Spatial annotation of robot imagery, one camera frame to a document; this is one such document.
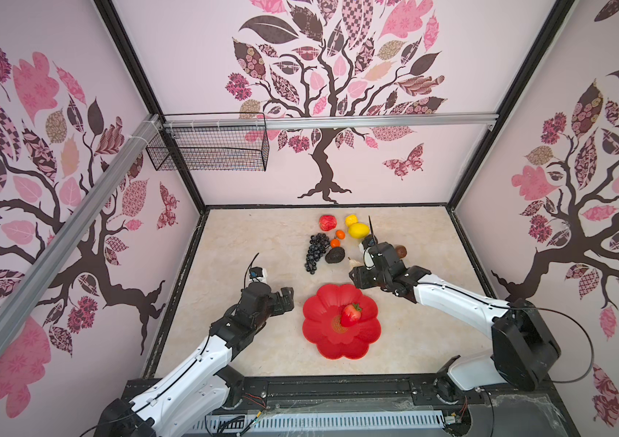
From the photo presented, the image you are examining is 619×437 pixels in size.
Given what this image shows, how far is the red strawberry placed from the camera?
33.8 inches

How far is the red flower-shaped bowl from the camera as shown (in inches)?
32.5

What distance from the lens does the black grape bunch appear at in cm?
101

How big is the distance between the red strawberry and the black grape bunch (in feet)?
0.65
